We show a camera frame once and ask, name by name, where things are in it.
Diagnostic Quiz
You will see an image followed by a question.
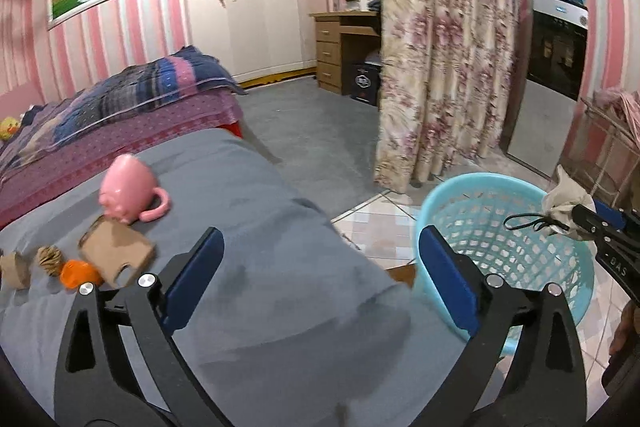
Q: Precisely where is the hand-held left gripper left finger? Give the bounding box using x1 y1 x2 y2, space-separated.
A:
52 227 236 427

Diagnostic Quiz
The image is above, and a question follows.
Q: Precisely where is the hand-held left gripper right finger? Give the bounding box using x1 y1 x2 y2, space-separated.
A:
417 225 588 427

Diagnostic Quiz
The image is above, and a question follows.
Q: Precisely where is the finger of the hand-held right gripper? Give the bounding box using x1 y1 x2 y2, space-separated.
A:
571 204 613 242
594 201 628 232

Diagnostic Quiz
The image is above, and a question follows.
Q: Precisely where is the beige face mask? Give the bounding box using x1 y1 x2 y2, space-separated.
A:
502 164 598 240

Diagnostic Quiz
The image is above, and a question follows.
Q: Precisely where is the teal plastic mesh basket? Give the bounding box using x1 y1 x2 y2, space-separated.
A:
411 172 596 355

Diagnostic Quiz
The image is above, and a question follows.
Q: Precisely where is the orange tangerine peel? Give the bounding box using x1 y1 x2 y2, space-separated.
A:
60 259 104 290

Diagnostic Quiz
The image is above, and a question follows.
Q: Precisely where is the brown striped wrapper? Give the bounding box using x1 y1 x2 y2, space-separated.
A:
36 245 65 278

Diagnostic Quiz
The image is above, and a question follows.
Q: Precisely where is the brown cardboard tube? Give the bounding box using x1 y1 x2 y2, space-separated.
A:
0 252 32 290

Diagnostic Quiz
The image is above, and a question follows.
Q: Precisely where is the person's right hand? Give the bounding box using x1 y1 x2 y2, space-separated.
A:
607 302 640 358

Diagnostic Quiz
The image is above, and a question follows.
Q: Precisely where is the metal rack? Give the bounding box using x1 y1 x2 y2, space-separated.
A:
580 97 640 218

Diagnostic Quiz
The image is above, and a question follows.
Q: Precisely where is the grey table cloth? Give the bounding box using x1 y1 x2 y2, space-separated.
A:
0 127 506 427

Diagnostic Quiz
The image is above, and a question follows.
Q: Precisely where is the pink cloth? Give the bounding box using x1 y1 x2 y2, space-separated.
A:
592 88 640 132

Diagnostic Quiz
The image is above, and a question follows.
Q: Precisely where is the pink pig mug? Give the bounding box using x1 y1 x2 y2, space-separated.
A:
98 154 172 224

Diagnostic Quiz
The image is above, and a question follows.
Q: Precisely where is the bed with purple sheet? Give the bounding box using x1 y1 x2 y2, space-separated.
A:
0 46 248 228

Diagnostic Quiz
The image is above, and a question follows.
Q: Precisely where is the floral curtain with blue top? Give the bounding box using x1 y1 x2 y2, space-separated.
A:
374 0 516 194

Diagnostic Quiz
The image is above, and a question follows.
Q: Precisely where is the striped patchwork quilt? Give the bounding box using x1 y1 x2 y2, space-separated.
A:
0 46 248 172

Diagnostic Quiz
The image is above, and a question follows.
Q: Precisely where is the black gift box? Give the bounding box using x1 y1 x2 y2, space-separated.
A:
350 62 381 106

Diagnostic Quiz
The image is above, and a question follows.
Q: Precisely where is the wooden desk with drawers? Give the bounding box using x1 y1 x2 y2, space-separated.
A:
310 11 382 95

